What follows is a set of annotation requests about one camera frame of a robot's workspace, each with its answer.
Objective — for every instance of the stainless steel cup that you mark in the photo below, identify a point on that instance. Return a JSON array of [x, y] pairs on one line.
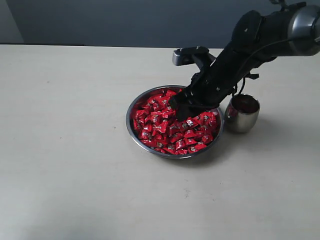
[[239, 122]]

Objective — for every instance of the pile of red wrapped candies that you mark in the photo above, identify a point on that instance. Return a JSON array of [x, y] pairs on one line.
[[159, 129]]

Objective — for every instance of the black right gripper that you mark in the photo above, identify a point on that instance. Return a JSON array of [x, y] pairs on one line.
[[214, 85]]

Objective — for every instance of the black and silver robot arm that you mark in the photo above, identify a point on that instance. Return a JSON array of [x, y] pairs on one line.
[[294, 30]]

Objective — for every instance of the red candies inside cup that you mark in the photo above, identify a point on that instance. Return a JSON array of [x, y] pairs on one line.
[[243, 105]]

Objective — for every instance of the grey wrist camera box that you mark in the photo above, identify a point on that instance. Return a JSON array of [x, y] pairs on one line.
[[198, 55]]

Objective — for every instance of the round metal bowl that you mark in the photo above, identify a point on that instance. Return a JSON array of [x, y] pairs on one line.
[[137, 102]]

